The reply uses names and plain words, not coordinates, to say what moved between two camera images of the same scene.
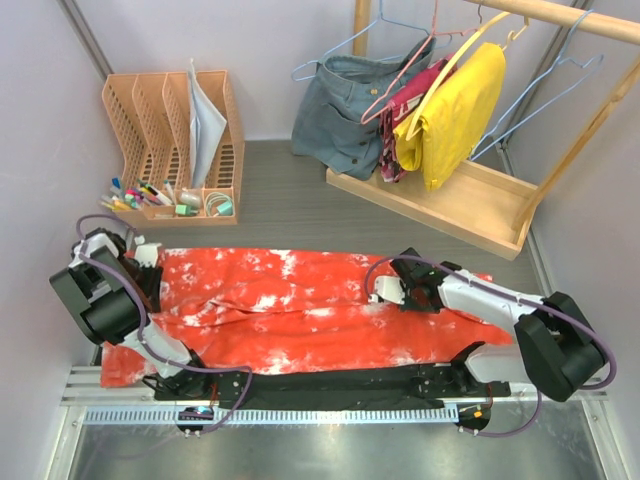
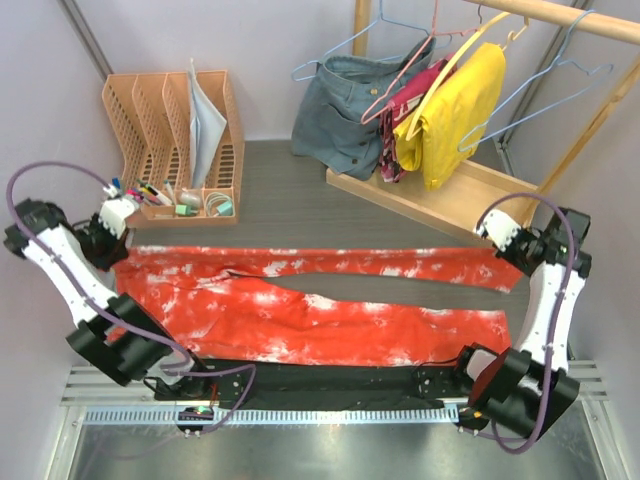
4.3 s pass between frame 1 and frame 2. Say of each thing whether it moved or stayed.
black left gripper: moved
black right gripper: moved
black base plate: stayed
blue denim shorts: stayed
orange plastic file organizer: stayed
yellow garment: stayed
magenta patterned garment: stayed
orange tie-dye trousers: moved
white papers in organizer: stayed
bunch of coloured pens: stayed
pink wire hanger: stayed
